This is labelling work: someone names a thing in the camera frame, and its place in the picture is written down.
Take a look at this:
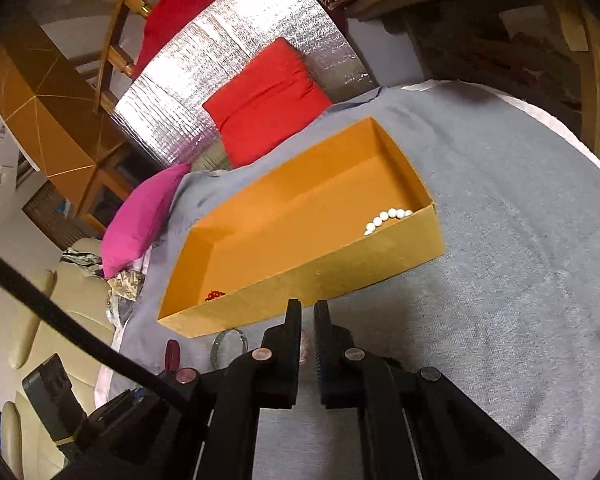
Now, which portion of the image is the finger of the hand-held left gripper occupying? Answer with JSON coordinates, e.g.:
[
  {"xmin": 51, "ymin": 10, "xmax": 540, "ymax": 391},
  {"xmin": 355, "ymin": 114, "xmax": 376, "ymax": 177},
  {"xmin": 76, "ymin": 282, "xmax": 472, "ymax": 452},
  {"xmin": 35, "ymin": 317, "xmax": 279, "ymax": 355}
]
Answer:
[{"xmin": 75, "ymin": 388, "xmax": 181, "ymax": 462}]

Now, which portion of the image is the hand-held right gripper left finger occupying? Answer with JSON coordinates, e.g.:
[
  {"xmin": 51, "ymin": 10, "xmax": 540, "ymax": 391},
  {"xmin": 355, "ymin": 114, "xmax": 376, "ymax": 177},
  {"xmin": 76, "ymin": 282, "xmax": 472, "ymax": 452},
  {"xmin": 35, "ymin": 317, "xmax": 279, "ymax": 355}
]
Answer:
[{"xmin": 60, "ymin": 299, "xmax": 303, "ymax": 480}]

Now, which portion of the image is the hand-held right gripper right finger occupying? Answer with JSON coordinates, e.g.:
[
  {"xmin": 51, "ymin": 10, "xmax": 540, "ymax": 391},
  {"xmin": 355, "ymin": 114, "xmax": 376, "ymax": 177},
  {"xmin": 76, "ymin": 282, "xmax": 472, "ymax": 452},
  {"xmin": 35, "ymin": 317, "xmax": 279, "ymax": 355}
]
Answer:
[{"xmin": 313, "ymin": 300, "xmax": 558, "ymax": 480}]

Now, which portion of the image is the silver metal bangle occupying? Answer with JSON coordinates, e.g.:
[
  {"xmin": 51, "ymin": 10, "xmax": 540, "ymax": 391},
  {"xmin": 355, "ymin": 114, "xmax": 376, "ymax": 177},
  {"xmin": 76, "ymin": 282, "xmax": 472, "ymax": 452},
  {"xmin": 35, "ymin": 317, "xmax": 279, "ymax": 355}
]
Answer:
[{"xmin": 211, "ymin": 327, "xmax": 249, "ymax": 372}]

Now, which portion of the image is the orange cardboard box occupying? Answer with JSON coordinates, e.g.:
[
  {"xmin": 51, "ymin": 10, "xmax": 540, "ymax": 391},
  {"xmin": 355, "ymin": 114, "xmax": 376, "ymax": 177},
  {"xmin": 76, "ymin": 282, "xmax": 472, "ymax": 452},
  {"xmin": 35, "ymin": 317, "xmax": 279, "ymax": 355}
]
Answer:
[{"xmin": 157, "ymin": 116, "xmax": 446, "ymax": 339}]

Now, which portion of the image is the beige leather sofa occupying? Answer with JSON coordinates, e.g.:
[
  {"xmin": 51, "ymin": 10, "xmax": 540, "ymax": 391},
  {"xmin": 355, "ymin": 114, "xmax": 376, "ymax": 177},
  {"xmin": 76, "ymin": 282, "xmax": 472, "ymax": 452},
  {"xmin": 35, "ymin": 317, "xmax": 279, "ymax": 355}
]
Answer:
[{"xmin": 0, "ymin": 237, "xmax": 116, "ymax": 480}]

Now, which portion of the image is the beige patterned cloth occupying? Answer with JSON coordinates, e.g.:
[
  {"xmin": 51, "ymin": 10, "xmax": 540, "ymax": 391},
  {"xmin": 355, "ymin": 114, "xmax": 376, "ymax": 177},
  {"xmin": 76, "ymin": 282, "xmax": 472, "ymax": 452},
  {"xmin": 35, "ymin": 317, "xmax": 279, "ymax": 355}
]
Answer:
[{"xmin": 107, "ymin": 269, "xmax": 147, "ymax": 302}]

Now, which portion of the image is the black and white cloth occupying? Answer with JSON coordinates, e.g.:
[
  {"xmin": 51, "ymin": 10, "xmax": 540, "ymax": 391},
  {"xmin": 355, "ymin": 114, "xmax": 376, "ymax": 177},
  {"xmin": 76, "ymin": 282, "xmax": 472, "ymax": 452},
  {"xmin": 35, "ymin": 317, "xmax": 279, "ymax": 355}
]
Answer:
[{"xmin": 60, "ymin": 249, "xmax": 104, "ymax": 277}]

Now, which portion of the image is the pink cushion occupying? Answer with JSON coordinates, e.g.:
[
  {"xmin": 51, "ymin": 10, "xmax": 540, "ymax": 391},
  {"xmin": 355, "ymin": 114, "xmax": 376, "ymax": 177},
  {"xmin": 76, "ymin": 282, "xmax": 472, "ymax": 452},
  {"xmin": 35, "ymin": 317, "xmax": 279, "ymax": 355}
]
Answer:
[{"xmin": 101, "ymin": 162, "xmax": 193, "ymax": 279}]

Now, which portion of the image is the small red cushion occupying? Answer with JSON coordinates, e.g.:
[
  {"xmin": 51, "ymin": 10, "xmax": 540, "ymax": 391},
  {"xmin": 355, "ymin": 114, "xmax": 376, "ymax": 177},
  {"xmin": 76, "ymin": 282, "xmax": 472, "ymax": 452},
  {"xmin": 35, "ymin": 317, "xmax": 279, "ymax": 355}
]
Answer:
[{"xmin": 202, "ymin": 36, "xmax": 333, "ymax": 170}]

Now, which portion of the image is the silver foil insulation mat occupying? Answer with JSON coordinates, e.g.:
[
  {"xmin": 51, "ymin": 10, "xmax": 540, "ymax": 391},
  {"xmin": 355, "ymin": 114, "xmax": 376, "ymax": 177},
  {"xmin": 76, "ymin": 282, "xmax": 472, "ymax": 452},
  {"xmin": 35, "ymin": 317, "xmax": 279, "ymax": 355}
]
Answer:
[{"xmin": 114, "ymin": 0, "xmax": 378, "ymax": 176}]

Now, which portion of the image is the large red cushion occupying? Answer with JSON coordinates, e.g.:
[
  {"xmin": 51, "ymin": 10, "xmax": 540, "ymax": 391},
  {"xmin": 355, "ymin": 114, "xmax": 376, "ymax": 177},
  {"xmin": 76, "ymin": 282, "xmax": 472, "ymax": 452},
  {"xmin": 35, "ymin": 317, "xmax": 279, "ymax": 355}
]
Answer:
[{"xmin": 132, "ymin": 0, "xmax": 281, "ymax": 81}]

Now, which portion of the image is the curved wooden shelf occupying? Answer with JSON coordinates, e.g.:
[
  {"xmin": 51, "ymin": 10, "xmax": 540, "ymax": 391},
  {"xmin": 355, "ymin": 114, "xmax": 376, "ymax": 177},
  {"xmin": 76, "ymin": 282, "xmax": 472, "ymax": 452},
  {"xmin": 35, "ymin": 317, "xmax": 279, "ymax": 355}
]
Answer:
[{"xmin": 345, "ymin": 0, "xmax": 600, "ymax": 181}]

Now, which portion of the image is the black cable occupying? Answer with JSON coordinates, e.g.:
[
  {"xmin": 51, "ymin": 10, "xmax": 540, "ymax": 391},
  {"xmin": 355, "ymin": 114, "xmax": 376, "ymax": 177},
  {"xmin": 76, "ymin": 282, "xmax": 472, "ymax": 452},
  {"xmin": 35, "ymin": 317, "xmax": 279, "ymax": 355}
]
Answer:
[{"xmin": 0, "ymin": 244, "xmax": 193, "ymax": 411}]

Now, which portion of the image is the white bead bracelet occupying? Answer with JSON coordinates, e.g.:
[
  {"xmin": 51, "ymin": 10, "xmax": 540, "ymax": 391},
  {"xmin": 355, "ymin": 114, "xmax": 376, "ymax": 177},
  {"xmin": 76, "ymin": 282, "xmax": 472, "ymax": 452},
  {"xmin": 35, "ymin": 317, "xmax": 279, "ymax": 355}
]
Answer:
[{"xmin": 364, "ymin": 207, "xmax": 414, "ymax": 237}]

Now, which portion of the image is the wooden headboard rail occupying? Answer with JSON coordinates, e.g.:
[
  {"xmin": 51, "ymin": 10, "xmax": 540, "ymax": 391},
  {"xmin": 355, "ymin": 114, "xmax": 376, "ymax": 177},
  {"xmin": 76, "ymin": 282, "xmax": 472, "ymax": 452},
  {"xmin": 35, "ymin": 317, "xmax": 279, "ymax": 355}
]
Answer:
[{"xmin": 95, "ymin": 0, "xmax": 153, "ymax": 116}]

